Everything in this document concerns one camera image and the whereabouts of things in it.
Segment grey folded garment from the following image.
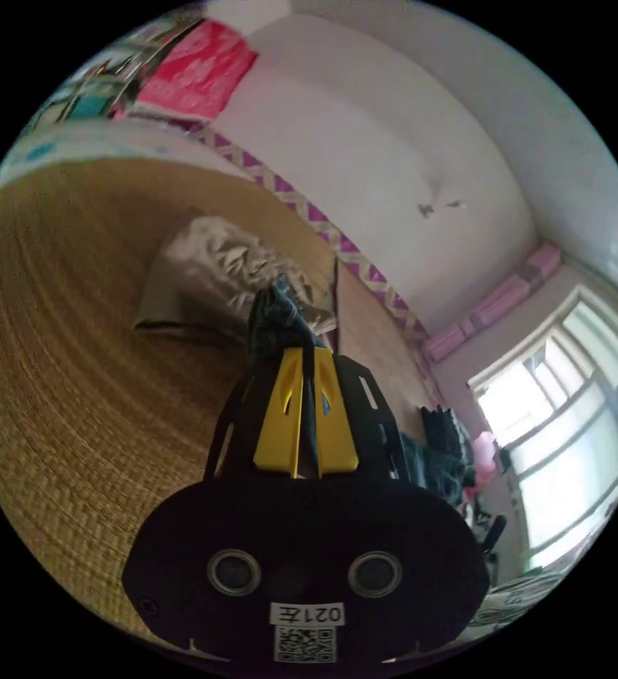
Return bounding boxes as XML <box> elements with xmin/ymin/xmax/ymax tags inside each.
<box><xmin>132</xmin><ymin>205</ymin><xmax>337</xmax><ymax>342</ymax></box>

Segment red and pink cloth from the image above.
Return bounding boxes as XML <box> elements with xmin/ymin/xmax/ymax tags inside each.
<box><xmin>138</xmin><ymin>20</ymin><xmax>259</xmax><ymax>119</ymax></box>

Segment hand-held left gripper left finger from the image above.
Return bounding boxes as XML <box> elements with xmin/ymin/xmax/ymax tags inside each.
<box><xmin>252</xmin><ymin>349</ymin><xmax>304</xmax><ymax>475</ymax></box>

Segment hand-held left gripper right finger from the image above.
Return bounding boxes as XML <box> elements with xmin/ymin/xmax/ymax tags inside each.
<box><xmin>313</xmin><ymin>349</ymin><xmax>361</xmax><ymax>477</ymax></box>

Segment window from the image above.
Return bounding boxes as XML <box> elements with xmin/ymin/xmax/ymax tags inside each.
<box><xmin>467</xmin><ymin>285</ymin><xmax>618</xmax><ymax>576</ymax></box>

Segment shelf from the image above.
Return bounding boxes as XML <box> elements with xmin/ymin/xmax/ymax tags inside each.
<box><xmin>22</xmin><ymin>20</ymin><xmax>206</xmax><ymax>131</ymax></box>

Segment bed with woven mat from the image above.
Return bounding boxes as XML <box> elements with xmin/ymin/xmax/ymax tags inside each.
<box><xmin>0</xmin><ymin>120</ymin><xmax>450</xmax><ymax>654</ymax></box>

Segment blue jeans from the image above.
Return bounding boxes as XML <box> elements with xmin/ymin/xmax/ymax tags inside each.
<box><xmin>247</xmin><ymin>275</ymin><xmax>337</xmax><ymax>477</ymax></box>

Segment pink foam wall padding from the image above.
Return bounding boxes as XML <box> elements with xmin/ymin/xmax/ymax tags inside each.
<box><xmin>421</xmin><ymin>243</ymin><xmax>563</xmax><ymax>364</ymax></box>

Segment pile of clothes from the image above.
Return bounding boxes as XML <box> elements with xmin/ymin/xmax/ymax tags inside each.
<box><xmin>397</xmin><ymin>405</ymin><xmax>481</xmax><ymax>511</ymax></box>

